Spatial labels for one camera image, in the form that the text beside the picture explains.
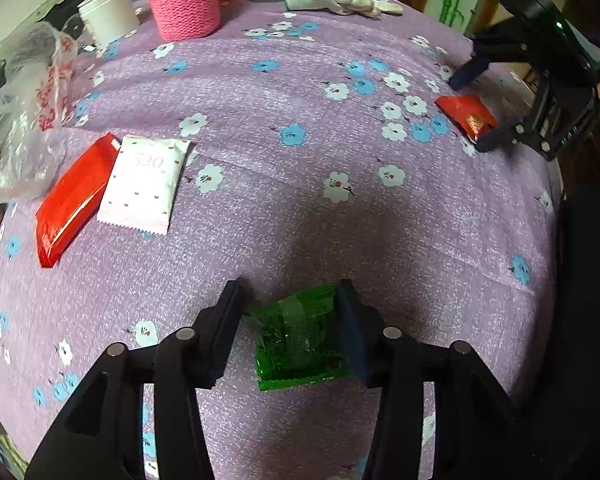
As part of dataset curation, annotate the pink knitted bottle sleeve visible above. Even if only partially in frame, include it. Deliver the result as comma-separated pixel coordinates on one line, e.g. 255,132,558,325
137,0,221,43

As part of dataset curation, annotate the white dotted snack packet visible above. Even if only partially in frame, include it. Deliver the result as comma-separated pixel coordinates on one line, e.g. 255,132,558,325
96,135,193,237

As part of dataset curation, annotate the small red snack packet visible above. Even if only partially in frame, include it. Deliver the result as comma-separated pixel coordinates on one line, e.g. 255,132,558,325
435,94,499,142

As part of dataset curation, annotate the clear plastic bag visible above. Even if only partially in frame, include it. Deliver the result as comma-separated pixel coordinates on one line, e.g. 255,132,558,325
0,22,81,208

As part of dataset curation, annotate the long red snack packet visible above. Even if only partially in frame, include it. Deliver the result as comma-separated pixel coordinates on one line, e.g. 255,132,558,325
35,132,123,268

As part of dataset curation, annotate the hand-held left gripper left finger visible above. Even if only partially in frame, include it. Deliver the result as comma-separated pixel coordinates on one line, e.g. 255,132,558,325
24,280,248,480

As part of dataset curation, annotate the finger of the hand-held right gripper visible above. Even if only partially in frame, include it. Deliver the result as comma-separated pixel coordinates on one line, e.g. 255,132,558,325
449,24,532,92
474,116,542,154

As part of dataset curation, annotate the white plastic jar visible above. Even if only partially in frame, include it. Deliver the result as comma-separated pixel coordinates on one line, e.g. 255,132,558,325
77,0,140,56

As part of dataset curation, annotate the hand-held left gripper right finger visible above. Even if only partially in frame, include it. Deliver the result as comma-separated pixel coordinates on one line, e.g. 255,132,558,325
335,279,531,480

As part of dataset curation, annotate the purple floral tablecloth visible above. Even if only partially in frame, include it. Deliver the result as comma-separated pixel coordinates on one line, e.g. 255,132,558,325
0,0,566,480

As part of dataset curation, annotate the green snack packet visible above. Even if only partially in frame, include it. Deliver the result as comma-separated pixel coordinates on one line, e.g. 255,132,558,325
245,284,351,392

